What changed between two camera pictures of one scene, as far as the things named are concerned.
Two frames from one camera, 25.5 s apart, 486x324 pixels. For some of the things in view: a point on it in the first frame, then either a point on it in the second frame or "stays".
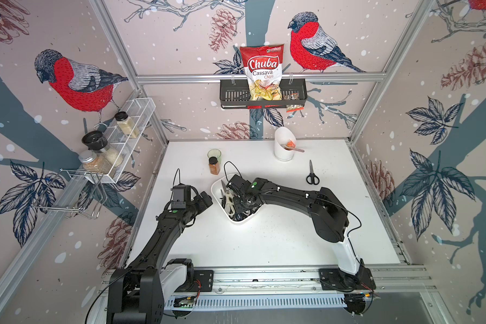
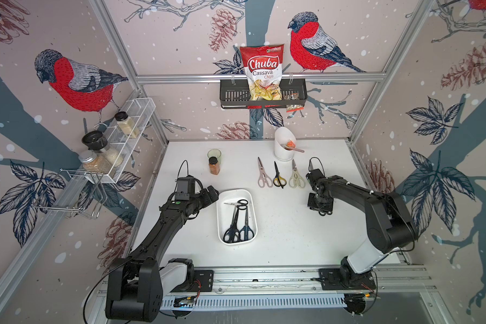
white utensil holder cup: [282, 136] stays
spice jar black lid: [127, 124] stays
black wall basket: [235, 94] stays
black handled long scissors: [239, 217] -> [231, 234]
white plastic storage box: [216, 182] -> [225, 213]
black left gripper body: [198, 204] stays
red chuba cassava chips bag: [263, 67] stays
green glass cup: [214, 152] stays
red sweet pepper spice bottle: [214, 165] stays
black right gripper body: [239, 206] -> [320, 204]
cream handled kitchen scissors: [229, 206] -> [296, 179]
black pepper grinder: [96, 141] stays
